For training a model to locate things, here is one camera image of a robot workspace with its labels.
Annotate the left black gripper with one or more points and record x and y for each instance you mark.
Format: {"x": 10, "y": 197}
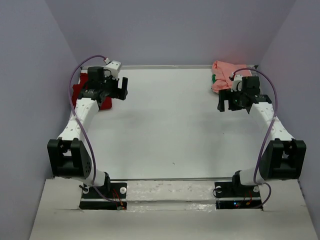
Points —
{"x": 120, "y": 93}

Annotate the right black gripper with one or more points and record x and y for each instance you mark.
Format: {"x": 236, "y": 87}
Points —
{"x": 227, "y": 94}

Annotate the pink t-shirt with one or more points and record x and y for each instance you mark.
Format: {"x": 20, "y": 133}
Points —
{"x": 223, "y": 71}

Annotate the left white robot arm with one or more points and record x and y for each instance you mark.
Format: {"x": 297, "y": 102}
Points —
{"x": 70, "y": 154}

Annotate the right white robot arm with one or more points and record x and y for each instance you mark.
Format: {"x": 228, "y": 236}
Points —
{"x": 281, "y": 156}

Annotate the red folded t-shirt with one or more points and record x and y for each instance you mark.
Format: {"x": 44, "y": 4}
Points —
{"x": 106, "y": 105}

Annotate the green t-shirt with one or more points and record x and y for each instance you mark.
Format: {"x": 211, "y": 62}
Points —
{"x": 213, "y": 78}

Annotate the white cardboard front cover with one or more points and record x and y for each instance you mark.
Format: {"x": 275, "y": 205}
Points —
{"x": 171, "y": 209}

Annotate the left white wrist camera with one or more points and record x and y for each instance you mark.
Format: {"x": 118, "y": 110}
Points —
{"x": 114, "y": 67}

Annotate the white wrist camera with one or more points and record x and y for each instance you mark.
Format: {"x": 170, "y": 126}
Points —
{"x": 236, "y": 83}
{"x": 114, "y": 67}

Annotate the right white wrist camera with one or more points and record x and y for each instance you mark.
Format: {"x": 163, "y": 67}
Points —
{"x": 236, "y": 83}

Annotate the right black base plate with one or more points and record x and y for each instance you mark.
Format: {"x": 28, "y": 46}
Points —
{"x": 230, "y": 197}

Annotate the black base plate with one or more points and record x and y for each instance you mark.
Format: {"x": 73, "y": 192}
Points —
{"x": 114, "y": 200}
{"x": 230, "y": 197}

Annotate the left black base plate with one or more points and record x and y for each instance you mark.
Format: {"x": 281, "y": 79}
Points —
{"x": 114, "y": 200}

